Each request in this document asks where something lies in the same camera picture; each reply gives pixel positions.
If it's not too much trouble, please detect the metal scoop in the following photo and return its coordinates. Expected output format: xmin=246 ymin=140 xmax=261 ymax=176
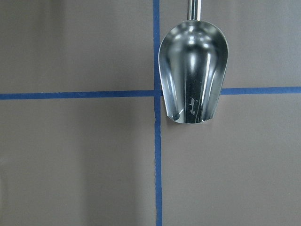
xmin=158 ymin=0 xmax=229 ymax=124

